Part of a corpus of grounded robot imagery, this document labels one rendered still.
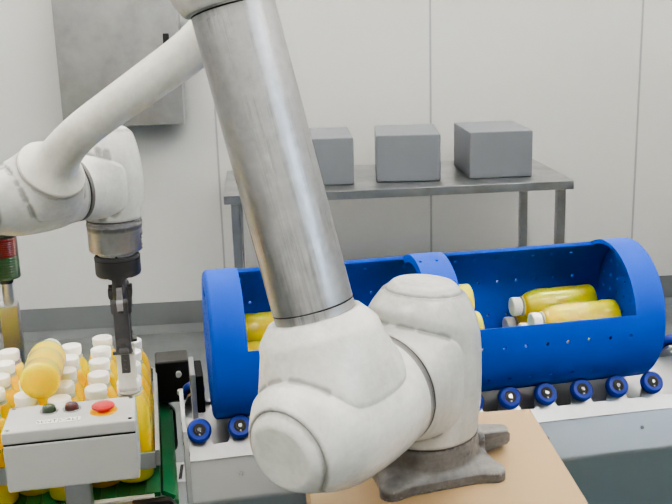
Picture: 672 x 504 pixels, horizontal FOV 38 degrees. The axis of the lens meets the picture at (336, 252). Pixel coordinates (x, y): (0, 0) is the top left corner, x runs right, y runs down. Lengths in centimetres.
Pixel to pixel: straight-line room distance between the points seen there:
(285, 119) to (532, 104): 433
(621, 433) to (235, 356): 79
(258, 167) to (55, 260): 436
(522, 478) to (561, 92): 418
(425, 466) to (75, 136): 66
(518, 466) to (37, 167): 81
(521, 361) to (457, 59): 354
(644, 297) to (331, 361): 96
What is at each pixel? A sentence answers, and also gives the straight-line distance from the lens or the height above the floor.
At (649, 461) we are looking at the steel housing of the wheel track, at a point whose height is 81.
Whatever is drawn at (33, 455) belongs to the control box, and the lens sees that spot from 158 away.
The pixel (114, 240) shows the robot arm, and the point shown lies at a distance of 159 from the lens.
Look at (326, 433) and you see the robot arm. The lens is 109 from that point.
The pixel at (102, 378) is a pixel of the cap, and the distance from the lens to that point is 180.
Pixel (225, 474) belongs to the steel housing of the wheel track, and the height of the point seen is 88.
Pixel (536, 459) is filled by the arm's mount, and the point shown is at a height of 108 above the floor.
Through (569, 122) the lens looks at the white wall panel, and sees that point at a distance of 547.
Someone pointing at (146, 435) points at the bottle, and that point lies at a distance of 172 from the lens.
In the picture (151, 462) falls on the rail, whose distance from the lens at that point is 172.
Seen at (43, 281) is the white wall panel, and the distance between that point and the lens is 547.
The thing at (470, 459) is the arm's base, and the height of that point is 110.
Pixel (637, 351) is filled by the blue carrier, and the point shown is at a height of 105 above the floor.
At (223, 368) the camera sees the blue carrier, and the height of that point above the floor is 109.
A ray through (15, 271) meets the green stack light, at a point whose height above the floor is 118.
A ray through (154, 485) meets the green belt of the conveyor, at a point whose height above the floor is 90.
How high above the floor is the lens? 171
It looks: 14 degrees down
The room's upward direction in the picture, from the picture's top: 2 degrees counter-clockwise
